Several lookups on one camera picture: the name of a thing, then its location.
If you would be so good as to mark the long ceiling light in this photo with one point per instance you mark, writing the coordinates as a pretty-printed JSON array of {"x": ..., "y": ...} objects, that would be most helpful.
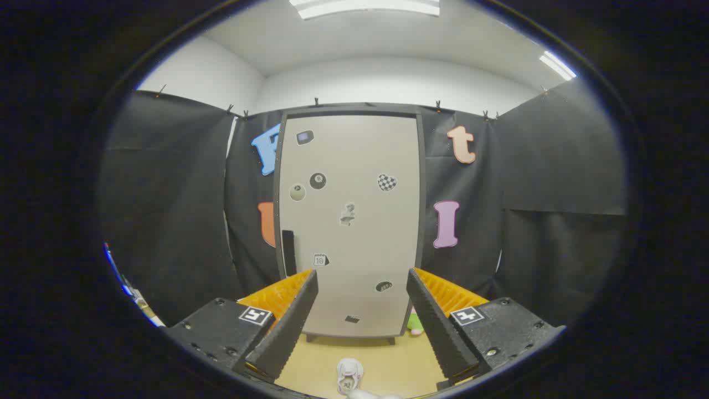
[
  {"x": 365, "y": 6},
  {"x": 556, "y": 65}
]

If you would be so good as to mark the green and pink plush toy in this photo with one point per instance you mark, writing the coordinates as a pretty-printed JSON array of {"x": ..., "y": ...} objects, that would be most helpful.
[{"x": 414, "y": 324}]

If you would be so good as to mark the black backdrop cloth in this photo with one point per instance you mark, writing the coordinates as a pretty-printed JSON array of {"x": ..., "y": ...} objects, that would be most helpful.
[{"x": 166, "y": 210}]

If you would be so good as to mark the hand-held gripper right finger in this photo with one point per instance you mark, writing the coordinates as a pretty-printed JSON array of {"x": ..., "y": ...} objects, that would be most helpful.
[{"x": 437, "y": 327}]

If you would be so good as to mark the tan wooden floor board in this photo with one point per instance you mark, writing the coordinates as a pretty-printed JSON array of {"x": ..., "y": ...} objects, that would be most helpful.
[{"x": 393, "y": 366}]

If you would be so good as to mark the white shoe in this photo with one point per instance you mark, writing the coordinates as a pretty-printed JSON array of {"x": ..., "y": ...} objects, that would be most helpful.
[{"x": 350, "y": 376}]

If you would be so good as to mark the light grey shoe cabinet door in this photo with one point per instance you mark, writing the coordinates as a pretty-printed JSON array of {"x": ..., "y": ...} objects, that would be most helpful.
[{"x": 354, "y": 166}]

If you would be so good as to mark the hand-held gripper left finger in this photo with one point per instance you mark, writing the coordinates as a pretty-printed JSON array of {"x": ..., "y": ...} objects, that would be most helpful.
[{"x": 288, "y": 327}]

